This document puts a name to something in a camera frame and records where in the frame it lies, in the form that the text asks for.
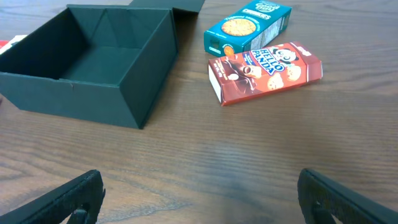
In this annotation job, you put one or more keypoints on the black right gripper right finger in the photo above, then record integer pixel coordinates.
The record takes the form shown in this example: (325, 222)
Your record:
(322, 200)

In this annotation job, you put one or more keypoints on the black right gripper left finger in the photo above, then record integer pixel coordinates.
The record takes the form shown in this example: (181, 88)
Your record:
(78, 200)

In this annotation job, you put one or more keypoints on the red Hello Panda box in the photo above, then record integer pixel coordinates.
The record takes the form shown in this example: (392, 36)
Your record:
(251, 74)

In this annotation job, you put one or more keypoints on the red Hacks candy bag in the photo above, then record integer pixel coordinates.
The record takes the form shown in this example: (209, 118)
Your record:
(7, 44)

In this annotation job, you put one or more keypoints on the teal Chunkies cookie box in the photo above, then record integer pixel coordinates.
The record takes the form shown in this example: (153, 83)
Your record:
(250, 28)

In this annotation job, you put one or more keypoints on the dark green open box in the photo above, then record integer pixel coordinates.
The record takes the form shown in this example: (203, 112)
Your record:
(99, 63)

